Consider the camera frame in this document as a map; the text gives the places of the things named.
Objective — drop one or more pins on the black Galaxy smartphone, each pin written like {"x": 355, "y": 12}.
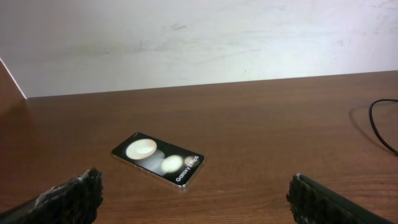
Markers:
{"x": 164, "y": 160}

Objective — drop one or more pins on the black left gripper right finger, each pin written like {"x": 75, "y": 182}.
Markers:
{"x": 311, "y": 202}

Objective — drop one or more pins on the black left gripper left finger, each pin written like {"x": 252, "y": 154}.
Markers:
{"x": 75, "y": 201}

